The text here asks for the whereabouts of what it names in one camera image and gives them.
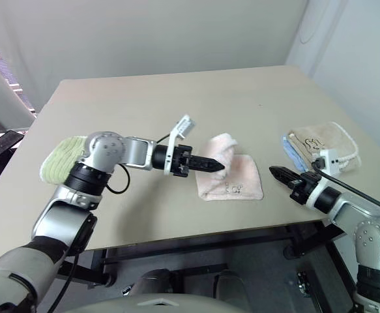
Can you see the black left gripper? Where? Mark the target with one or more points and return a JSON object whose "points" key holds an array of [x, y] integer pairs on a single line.
{"points": [[181, 161]]}

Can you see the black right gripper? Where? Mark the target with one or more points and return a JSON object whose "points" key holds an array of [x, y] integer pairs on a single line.
{"points": [[302, 189]]}

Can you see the pink towel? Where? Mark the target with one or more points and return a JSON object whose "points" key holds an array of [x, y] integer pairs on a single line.
{"points": [[242, 176]]}

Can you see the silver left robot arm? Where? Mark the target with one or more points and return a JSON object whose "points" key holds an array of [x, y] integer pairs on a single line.
{"points": [[134, 155]]}

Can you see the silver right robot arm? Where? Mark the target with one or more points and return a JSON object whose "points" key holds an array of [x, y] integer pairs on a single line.
{"points": [[369, 234]]}

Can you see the blue cloth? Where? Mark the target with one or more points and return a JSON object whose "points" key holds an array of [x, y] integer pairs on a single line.
{"points": [[292, 153]]}

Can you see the white cloth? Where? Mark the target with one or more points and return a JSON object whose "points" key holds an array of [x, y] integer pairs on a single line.
{"points": [[326, 133]]}

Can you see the light green cloth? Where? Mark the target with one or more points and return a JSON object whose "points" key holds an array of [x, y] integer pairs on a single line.
{"points": [[59, 159]]}

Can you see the dark rounded shape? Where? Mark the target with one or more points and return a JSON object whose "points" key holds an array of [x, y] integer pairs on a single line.
{"points": [[158, 282], [230, 285]]}

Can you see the grey robot torso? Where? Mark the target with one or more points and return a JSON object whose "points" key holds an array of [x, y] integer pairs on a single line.
{"points": [[160, 303]]}

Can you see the black flat device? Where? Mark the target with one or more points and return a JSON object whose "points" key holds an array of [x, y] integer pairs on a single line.
{"points": [[4, 143]]}

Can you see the window blinds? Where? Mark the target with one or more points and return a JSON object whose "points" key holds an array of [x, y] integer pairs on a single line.
{"points": [[4, 71]]}

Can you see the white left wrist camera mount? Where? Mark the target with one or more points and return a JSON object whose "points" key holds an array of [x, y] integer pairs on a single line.
{"points": [[173, 140]]}

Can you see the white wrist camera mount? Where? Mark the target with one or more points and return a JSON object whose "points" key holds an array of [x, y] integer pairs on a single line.
{"points": [[173, 140], [331, 161]]}

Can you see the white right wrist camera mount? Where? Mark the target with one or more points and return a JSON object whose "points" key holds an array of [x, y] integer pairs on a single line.
{"points": [[331, 161]]}

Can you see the black metal table frame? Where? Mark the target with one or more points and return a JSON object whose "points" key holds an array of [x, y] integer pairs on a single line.
{"points": [[176, 254]]}

